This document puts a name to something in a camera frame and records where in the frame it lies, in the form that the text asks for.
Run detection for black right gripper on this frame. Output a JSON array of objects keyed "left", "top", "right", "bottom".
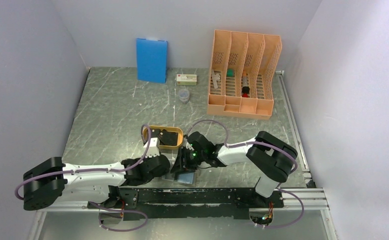
[{"left": 170, "top": 145, "right": 206, "bottom": 175}]

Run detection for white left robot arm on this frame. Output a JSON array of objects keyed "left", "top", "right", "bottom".
[{"left": 22, "top": 154, "right": 171, "bottom": 211}]

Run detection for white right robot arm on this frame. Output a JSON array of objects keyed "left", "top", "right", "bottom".
[{"left": 186, "top": 131, "right": 298, "bottom": 207}]

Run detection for stack of black cards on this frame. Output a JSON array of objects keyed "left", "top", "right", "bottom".
[{"left": 151, "top": 129, "right": 179, "bottom": 147}]

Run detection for orange oval plastic tray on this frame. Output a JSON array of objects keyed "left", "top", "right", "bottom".
[{"left": 149, "top": 125, "right": 184, "bottom": 150}]

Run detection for clear round plastic jar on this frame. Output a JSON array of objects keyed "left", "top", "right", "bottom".
[{"left": 177, "top": 89, "right": 190, "bottom": 104}]

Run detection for black red stamp knob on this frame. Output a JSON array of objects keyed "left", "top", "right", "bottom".
[{"left": 241, "top": 86, "right": 250, "bottom": 98}]

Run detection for small green white carton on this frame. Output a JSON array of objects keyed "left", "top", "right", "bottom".
[{"left": 175, "top": 74, "right": 198, "bottom": 86}]

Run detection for green eraser block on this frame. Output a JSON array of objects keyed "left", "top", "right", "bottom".
[{"left": 226, "top": 68, "right": 235, "bottom": 78}]

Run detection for orange grey utility knife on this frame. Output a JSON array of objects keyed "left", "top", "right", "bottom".
[{"left": 241, "top": 71, "right": 249, "bottom": 87}]

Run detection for peach desk file organizer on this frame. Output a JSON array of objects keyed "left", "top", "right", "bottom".
[{"left": 207, "top": 29, "right": 283, "bottom": 120}]

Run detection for blue upright box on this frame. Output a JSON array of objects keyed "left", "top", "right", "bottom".
[{"left": 136, "top": 38, "right": 168, "bottom": 84}]

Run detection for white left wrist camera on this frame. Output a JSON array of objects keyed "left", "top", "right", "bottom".
[{"left": 143, "top": 137, "right": 161, "bottom": 158}]

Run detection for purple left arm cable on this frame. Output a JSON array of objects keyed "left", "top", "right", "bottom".
[{"left": 14, "top": 124, "right": 153, "bottom": 232}]

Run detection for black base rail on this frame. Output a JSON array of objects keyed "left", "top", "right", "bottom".
[{"left": 100, "top": 187, "right": 284, "bottom": 221}]

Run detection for grey metal bracket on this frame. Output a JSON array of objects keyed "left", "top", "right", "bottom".
[{"left": 211, "top": 69, "right": 221, "bottom": 90}]

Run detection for aluminium frame rail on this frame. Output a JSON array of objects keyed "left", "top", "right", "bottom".
[{"left": 28, "top": 188, "right": 338, "bottom": 240}]

